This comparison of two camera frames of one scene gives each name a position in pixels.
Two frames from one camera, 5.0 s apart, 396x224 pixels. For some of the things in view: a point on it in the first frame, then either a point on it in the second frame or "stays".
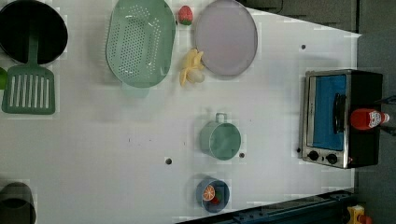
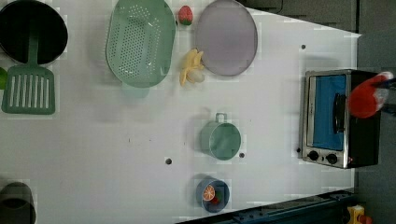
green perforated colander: [141, 42] stays
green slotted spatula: [30, 89] stays
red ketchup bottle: [365, 119] -> [365, 100]
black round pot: [20, 19] stays
